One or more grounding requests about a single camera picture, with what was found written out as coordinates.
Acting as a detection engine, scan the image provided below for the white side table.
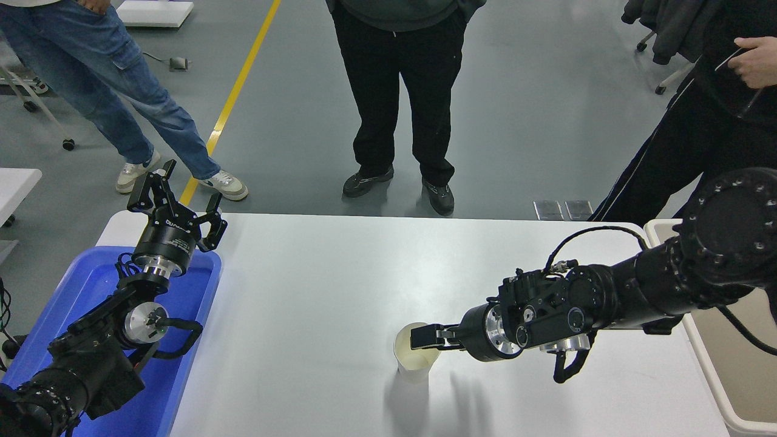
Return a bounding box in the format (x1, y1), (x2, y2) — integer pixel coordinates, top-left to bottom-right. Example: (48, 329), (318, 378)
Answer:
(0, 168), (43, 229)

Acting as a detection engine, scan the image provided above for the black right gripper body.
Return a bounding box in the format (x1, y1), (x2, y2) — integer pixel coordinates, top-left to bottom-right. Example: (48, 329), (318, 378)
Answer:
(458, 303), (502, 363)

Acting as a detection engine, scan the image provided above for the white-legged rolling chair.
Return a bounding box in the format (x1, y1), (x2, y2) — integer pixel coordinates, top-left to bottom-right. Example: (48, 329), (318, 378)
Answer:
(636, 30), (723, 95)

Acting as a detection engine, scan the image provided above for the person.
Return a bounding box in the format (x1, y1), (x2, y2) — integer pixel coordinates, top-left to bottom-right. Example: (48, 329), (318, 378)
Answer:
(589, 0), (777, 226)
(326, 0), (487, 217)
(0, 0), (249, 202)

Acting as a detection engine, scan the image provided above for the dark phone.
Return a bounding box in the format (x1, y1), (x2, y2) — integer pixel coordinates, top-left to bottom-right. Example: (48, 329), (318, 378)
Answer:
(714, 47), (747, 73)

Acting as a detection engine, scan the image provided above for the dark jacket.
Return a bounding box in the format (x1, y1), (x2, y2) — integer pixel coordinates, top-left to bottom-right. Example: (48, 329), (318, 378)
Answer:
(622, 0), (738, 66)

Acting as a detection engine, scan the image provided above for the blue plastic tray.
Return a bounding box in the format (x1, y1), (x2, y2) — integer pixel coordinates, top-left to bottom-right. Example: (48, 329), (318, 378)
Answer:
(0, 246), (222, 437)

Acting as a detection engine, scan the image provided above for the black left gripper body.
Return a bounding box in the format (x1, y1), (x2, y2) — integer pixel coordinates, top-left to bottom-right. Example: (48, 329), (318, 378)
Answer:
(134, 217), (198, 264)

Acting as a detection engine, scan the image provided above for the person's hand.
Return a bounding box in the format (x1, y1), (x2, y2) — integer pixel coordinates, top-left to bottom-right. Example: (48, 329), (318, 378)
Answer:
(727, 36), (777, 89)

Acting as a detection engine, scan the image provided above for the large beige plastic bin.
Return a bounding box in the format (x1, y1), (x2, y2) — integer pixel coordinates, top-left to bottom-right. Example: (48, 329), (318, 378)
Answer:
(643, 218), (777, 437)

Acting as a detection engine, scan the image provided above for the white paper cup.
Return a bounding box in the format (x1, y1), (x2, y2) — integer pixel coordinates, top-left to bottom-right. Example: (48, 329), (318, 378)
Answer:
(393, 322), (442, 384)

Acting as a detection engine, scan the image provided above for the grey rolling cart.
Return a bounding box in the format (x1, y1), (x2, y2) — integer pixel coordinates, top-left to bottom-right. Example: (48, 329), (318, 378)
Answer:
(0, 30), (76, 152)

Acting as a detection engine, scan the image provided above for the black cable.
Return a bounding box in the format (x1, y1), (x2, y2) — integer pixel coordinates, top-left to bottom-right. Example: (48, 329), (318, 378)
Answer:
(0, 276), (14, 372)

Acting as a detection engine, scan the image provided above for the white flat board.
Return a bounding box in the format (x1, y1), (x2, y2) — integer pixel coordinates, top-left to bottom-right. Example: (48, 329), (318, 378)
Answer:
(115, 0), (195, 29)

